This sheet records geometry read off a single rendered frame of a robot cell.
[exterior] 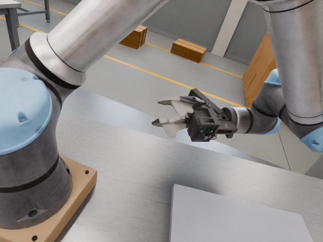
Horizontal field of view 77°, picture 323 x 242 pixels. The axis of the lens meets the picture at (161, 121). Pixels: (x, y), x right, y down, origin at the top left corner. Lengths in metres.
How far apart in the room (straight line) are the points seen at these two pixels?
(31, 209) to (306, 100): 0.50
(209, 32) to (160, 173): 4.82
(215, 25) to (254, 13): 0.80
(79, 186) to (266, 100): 0.49
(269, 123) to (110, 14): 0.48
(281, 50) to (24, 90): 0.36
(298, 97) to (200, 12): 4.88
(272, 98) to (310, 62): 0.22
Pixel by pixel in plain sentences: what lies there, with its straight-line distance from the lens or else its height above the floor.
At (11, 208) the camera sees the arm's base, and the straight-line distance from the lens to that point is 0.42.
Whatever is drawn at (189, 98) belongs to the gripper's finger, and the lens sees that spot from 0.51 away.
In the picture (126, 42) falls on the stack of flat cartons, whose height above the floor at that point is 0.05.
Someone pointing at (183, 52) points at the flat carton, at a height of 0.09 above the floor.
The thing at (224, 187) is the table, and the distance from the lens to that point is 0.64.
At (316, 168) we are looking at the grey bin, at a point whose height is 0.18.
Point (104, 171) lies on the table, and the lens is 0.56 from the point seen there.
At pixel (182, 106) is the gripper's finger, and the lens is 0.50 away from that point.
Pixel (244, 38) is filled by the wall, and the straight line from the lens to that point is 5.26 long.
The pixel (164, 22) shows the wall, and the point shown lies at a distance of 5.42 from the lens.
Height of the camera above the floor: 1.28
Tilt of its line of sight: 36 degrees down
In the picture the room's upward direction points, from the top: 17 degrees clockwise
